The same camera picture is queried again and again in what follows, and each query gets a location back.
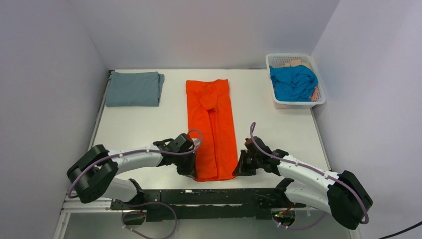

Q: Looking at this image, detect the orange t shirt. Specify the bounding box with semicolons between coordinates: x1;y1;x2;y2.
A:
186;79;238;182

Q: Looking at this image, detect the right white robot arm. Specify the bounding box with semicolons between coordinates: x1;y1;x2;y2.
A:
232;136;373;230

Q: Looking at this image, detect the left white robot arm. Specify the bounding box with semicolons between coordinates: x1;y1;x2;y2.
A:
66;130;203;206

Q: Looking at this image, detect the folded grey-blue t shirt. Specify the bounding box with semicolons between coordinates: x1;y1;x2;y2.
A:
105;71;165;107

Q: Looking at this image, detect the white plastic basket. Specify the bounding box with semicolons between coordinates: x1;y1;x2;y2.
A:
265;53;326;109

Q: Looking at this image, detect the blue t shirt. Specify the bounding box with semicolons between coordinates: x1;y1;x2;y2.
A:
269;65;318;102

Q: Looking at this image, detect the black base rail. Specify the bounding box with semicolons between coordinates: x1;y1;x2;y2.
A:
110;188;305;222

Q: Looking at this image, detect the aluminium table frame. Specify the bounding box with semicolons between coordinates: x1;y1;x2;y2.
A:
52;70;360;239

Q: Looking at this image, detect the black cable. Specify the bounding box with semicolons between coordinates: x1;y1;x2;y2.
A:
376;220;422;239

